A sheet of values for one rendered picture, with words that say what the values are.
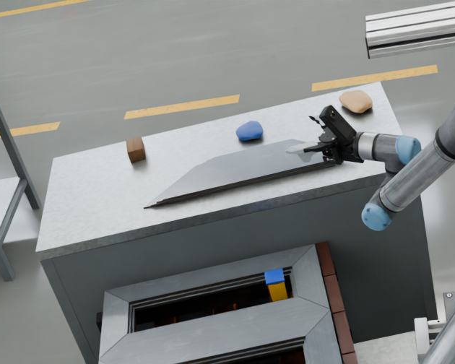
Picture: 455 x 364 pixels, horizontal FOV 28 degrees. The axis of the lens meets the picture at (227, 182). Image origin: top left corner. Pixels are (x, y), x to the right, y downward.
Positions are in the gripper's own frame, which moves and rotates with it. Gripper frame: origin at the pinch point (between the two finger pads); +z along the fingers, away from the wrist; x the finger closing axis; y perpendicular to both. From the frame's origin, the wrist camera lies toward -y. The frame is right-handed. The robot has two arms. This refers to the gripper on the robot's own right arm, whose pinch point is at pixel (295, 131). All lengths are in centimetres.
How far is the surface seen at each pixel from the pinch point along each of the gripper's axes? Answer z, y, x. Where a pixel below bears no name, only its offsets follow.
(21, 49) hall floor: 432, 179, 241
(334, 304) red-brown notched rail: -1, 62, -11
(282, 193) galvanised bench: 25, 43, 14
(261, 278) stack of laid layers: 27, 62, -7
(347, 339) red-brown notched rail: -12, 61, -23
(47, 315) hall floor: 185, 147, 2
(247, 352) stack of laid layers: 14, 57, -39
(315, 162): 20, 43, 30
